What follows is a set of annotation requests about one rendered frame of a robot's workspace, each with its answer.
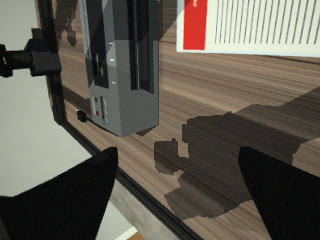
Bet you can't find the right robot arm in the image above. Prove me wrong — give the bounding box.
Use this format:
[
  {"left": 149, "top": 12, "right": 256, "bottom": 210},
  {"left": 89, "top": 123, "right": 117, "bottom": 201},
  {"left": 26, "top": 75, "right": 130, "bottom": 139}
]
[{"left": 0, "top": 44, "right": 35, "bottom": 78}]

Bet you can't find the white laminating pouch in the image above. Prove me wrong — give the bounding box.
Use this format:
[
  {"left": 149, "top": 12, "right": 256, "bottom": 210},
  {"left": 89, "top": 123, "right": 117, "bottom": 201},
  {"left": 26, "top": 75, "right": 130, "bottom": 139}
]
[{"left": 177, "top": 0, "right": 320, "bottom": 57}]

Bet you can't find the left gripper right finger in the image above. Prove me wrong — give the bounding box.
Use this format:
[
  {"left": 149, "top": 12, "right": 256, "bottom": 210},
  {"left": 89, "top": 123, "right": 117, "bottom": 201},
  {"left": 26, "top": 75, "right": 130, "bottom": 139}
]
[{"left": 238, "top": 146, "right": 320, "bottom": 240}]

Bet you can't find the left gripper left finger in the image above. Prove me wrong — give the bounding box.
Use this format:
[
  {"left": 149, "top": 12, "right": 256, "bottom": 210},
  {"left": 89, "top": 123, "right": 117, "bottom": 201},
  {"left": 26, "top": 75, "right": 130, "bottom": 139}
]
[{"left": 0, "top": 147, "right": 119, "bottom": 240}]

